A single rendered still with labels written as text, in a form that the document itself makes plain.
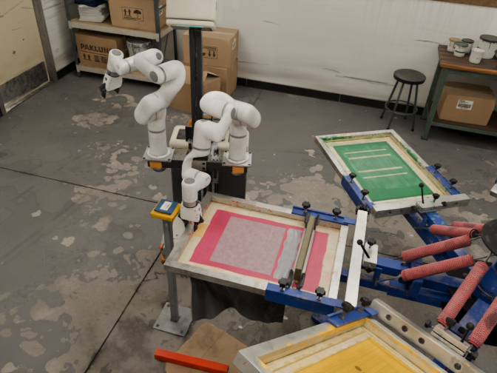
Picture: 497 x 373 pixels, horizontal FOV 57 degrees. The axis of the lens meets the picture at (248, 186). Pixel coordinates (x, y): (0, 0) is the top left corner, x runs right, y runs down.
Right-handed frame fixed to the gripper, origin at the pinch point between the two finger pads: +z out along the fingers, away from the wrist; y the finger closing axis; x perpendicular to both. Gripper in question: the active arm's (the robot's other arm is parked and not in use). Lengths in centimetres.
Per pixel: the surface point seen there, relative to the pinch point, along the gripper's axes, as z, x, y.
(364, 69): 52, -380, -68
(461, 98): 48, -328, -172
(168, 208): 1.0, -10.3, 17.2
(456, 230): -19, -17, -124
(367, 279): 6, 1, -90
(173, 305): 81, -10, 19
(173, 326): 97, -5, 18
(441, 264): -18, 7, -116
